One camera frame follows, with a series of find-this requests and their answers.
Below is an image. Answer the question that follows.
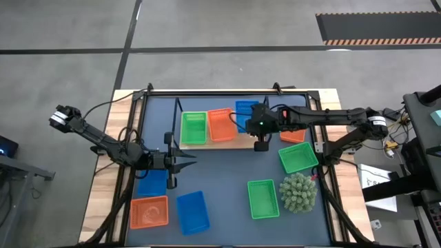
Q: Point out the blue-grey table mat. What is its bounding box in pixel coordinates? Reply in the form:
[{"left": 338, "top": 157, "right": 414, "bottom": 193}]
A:
[{"left": 124, "top": 94, "right": 334, "bottom": 247}]

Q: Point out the black device with blue light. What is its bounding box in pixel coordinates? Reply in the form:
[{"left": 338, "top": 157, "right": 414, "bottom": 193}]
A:
[{"left": 0, "top": 135, "right": 20, "bottom": 158}]

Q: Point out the orange-red plastic basket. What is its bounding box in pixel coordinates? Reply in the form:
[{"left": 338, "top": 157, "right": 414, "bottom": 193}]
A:
[
  {"left": 207, "top": 107, "right": 238, "bottom": 143},
  {"left": 279, "top": 129, "right": 307, "bottom": 144},
  {"left": 130, "top": 195, "right": 170, "bottom": 230}
]

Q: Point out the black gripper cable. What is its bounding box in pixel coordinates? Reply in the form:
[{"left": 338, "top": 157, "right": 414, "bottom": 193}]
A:
[{"left": 228, "top": 110, "right": 255, "bottom": 134}]

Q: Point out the backlit keyboard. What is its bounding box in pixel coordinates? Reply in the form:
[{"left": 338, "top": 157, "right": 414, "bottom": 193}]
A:
[{"left": 426, "top": 201, "right": 441, "bottom": 244}]

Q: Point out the blue plastic basket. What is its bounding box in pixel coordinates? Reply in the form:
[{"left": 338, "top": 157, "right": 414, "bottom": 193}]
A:
[
  {"left": 235, "top": 100, "right": 260, "bottom": 134},
  {"left": 176, "top": 190, "right": 211, "bottom": 237},
  {"left": 136, "top": 168, "right": 170, "bottom": 198}
]

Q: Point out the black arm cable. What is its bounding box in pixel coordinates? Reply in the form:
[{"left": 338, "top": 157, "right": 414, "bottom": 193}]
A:
[{"left": 83, "top": 87, "right": 150, "bottom": 120}]

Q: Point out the black equipment stand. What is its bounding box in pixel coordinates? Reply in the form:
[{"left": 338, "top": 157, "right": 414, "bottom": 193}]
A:
[{"left": 361, "top": 83, "right": 441, "bottom": 248}]

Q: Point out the black metal rig frame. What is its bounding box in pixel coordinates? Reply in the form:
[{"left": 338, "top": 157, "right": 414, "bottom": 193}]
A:
[{"left": 77, "top": 81, "right": 376, "bottom": 248}]

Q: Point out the white printed paper sheet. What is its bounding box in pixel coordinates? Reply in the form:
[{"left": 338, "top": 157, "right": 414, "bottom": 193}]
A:
[{"left": 357, "top": 163, "right": 399, "bottom": 213}]

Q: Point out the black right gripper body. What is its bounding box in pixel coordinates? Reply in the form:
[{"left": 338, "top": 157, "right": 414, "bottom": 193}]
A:
[{"left": 245, "top": 103, "right": 281, "bottom": 152}]

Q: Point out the black power adapter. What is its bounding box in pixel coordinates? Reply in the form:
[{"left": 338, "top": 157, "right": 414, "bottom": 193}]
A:
[{"left": 384, "top": 107, "right": 400, "bottom": 121}]

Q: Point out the pale green succulent ball plant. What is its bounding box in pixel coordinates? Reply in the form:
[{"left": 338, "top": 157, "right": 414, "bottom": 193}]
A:
[{"left": 278, "top": 172, "right": 318, "bottom": 214}]

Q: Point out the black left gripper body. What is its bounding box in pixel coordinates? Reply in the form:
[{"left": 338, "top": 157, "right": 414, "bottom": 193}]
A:
[{"left": 150, "top": 132, "right": 178, "bottom": 189}]

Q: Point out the black hazard-striped floor mat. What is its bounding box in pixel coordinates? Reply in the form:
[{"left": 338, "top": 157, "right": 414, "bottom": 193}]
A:
[{"left": 316, "top": 11, "right": 441, "bottom": 46}]

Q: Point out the green plastic basket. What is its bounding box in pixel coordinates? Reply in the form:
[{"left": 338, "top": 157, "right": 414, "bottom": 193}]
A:
[
  {"left": 247, "top": 178, "right": 280, "bottom": 220},
  {"left": 278, "top": 141, "right": 320, "bottom": 174},
  {"left": 180, "top": 111, "right": 209, "bottom": 145}
]

